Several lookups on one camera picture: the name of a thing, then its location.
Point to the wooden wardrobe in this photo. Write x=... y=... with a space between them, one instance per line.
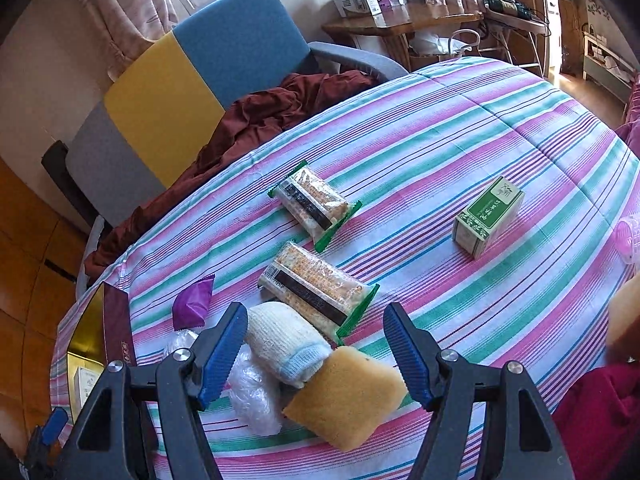
x=40 y=252

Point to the gold tin box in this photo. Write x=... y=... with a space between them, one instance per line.
x=102 y=335

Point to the white carton box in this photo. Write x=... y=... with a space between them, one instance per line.
x=84 y=381

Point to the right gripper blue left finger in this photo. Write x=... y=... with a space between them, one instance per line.
x=215 y=353

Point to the white sock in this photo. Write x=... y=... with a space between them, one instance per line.
x=287 y=345

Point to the red garment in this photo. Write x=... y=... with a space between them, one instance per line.
x=598 y=421

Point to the pink curtain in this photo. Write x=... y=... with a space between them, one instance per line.
x=127 y=28

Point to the grey yellow blue headboard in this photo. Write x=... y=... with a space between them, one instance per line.
x=165 y=106

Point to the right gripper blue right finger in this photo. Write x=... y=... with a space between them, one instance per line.
x=404 y=341

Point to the maroon blanket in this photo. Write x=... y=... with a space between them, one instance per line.
x=249 y=123

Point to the cracker packet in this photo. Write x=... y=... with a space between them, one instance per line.
x=314 y=204
x=328 y=298

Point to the wooden side table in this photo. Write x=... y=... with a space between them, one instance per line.
x=395 y=26

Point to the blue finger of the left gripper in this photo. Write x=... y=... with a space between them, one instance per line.
x=53 y=427

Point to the yellow sponge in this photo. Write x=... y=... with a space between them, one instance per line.
x=622 y=338
x=347 y=399

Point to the green tea box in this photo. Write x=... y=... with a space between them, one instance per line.
x=482 y=221

